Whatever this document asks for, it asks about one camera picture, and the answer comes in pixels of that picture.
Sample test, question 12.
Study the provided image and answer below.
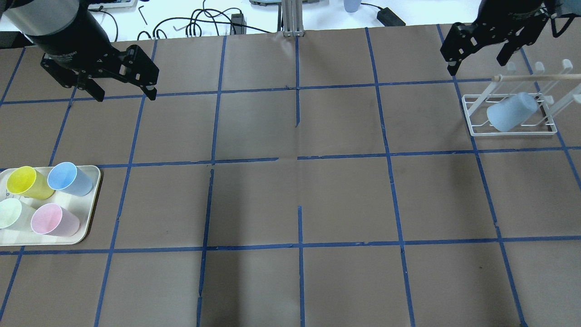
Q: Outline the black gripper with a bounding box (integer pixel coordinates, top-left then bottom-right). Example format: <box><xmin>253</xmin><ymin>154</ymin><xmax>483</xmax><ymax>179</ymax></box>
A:
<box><xmin>30</xmin><ymin>9</ymin><xmax>159</xmax><ymax>102</ymax></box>
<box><xmin>440</xmin><ymin>0</ymin><xmax>549</xmax><ymax>76</ymax></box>

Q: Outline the light blue cup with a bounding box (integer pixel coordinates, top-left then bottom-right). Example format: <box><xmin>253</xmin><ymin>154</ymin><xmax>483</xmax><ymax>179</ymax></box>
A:
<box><xmin>486</xmin><ymin>92</ymin><xmax>537</xmax><ymax>133</ymax></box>

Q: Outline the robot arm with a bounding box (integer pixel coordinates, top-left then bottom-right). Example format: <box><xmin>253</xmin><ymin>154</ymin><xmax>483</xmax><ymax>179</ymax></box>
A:
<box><xmin>1</xmin><ymin>0</ymin><xmax>525</xmax><ymax>101</ymax></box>

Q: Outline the yellow cup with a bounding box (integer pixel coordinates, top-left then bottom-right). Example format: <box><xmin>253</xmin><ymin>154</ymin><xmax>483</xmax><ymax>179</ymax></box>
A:
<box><xmin>6</xmin><ymin>166</ymin><xmax>55</xmax><ymax>199</ymax></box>

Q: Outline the blue cup on desk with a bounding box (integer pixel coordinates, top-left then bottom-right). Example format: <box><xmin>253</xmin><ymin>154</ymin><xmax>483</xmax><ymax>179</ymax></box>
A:
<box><xmin>343</xmin><ymin>0</ymin><xmax>362</xmax><ymax>13</ymax></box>

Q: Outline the pink cup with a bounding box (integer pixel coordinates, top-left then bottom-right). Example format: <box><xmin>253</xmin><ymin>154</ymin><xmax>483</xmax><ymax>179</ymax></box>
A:
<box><xmin>30</xmin><ymin>203</ymin><xmax>80</xmax><ymax>237</ymax></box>

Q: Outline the pale green cup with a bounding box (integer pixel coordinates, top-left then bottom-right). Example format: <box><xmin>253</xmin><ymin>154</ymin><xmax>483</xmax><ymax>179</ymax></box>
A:
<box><xmin>0</xmin><ymin>198</ymin><xmax>37</xmax><ymax>232</ymax></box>

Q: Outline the black power adapter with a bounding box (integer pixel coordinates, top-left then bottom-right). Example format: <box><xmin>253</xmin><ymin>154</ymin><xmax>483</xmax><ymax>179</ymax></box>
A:
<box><xmin>376</xmin><ymin>7</ymin><xmax>406</xmax><ymax>27</ymax></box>

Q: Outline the cream serving tray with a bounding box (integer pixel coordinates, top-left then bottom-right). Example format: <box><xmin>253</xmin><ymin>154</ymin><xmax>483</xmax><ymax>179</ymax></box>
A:
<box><xmin>0</xmin><ymin>165</ymin><xmax>102</xmax><ymax>247</ymax></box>

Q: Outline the aluminium frame post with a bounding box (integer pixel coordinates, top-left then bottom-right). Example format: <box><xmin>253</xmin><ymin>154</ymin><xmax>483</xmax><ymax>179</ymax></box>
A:
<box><xmin>281</xmin><ymin>0</ymin><xmax>305</xmax><ymax>37</ymax></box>

